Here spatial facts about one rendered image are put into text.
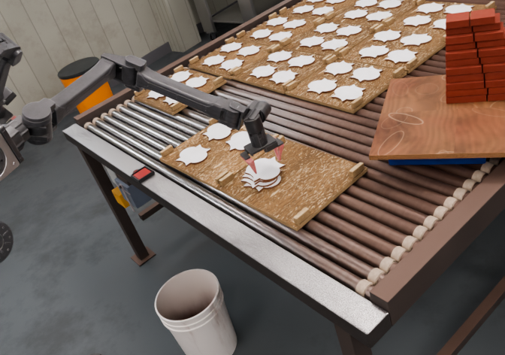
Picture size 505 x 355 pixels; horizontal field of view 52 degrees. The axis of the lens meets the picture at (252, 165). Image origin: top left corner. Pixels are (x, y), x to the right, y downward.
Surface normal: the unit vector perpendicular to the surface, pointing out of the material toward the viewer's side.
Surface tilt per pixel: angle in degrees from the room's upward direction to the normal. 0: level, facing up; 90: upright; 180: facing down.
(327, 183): 0
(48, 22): 90
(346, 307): 0
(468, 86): 90
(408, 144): 0
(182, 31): 90
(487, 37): 90
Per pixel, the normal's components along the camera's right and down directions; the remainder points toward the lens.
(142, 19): 0.71, 0.22
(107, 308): -0.26, -0.80
